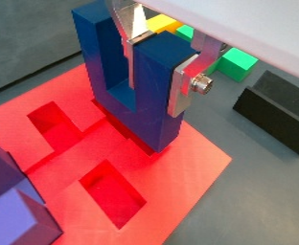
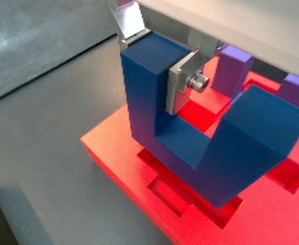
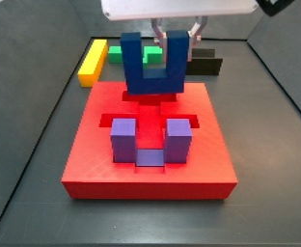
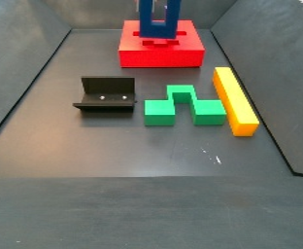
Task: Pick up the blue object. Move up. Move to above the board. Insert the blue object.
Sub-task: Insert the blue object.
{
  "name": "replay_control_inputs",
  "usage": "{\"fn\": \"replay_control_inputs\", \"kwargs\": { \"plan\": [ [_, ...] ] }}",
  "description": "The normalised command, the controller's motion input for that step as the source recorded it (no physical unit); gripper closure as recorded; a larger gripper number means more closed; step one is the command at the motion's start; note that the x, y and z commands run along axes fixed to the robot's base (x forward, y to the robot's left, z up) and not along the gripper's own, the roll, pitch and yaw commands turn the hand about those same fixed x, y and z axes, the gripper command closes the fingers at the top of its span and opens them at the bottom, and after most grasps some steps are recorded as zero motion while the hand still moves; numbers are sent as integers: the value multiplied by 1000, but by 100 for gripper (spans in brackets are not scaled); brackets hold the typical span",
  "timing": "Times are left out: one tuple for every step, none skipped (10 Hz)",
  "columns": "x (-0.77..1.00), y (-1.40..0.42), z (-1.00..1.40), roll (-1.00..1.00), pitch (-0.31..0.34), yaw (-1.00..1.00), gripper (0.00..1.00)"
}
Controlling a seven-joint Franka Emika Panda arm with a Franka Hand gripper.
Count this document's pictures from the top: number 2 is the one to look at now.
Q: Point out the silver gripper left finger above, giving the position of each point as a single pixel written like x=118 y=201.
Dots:
x=128 y=22

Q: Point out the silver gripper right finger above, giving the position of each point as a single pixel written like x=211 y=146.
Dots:
x=185 y=76

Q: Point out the dark blue U-shaped block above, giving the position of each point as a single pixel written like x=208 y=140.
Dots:
x=252 y=140

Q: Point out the red slotted board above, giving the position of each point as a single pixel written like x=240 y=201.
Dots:
x=259 y=217

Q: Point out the purple U-shaped block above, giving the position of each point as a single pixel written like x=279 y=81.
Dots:
x=236 y=63

